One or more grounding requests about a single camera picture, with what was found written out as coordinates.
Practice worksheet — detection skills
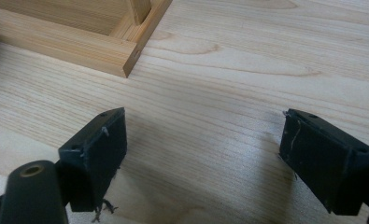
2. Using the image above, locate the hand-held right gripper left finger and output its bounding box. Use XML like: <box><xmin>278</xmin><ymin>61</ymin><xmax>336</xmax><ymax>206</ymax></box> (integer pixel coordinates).
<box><xmin>58</xmin><ymin>106</ymin><xmax>128</xmax><ymax>213</ymax></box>

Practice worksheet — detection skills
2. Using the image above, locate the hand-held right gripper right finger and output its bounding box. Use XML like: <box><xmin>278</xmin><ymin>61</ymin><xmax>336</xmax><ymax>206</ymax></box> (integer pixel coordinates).
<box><xmin>278</xmin><ymin>108</ymin><xmax>369</xmax><ymax>217</ymax></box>

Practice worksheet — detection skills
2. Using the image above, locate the wooden shoe rack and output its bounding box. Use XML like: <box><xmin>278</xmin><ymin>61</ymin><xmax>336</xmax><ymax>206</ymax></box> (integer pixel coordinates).
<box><xmin>0</xmin><ymin>0</ymin><xmax>174</xmax><ymax>78</ymax></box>

